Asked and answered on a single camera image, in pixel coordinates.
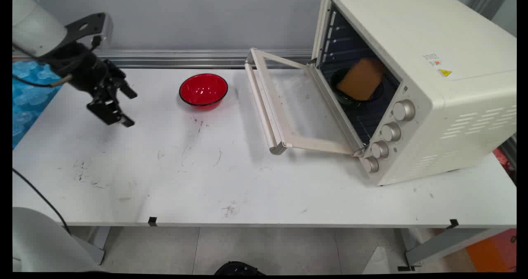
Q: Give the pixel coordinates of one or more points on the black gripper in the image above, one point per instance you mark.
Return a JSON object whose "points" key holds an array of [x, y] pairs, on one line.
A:
{"points": [[82, 71]]}

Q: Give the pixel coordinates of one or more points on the silver oven knob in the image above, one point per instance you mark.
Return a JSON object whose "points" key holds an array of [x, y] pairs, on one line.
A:
{"points": [[391, 132], [404, 110], [380, 149], [371, 164]]}

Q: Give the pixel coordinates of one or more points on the black round object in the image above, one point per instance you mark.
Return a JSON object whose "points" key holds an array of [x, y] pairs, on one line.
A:
{"points": [[239, 268]]}

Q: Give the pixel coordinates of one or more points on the red patterned item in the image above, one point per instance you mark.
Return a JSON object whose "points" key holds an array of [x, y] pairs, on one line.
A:
{"points": [[504, 163]]}

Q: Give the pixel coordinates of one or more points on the cream toaster oven body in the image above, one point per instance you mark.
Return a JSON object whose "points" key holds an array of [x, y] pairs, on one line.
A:
{"points": [[445, 106]]}

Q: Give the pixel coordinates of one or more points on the blue bubble wrap sheet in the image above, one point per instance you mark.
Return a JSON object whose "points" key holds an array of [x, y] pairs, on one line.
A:
{"points": [[29, 101]]}

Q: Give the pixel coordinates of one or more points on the orange box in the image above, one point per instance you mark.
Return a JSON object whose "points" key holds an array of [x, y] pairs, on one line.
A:
{"points": [[493, 252]]}

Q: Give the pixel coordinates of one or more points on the black tape piece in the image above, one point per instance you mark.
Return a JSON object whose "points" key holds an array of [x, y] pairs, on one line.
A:
{"points": [[152, 221], [453, 223]]}

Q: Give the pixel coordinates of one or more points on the red bowl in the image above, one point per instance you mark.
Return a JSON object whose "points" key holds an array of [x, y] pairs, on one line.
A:
{"points": [[203, 90]]}

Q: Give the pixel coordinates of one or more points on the grey table leg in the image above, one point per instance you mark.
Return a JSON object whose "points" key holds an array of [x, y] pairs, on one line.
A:
{"points": [[445, 244], [97, 244]]}

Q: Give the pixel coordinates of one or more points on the cream glass oven door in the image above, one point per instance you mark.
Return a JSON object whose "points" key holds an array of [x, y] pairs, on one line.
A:
{"points": [[270, 114]]}

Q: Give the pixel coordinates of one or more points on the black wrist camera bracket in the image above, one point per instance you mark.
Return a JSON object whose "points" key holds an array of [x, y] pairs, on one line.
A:
{"points": [[88, 26]]}

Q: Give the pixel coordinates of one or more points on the dark green bowl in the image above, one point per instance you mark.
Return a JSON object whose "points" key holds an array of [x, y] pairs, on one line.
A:
{"points": [[344, 99]]}

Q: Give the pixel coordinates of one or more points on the brown bread slice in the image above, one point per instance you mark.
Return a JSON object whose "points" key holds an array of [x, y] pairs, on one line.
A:
{"points": [[359, 80]]}

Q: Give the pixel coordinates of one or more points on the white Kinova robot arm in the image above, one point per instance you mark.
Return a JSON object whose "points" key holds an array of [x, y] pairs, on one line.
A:
{"points": [[34, 31]]}

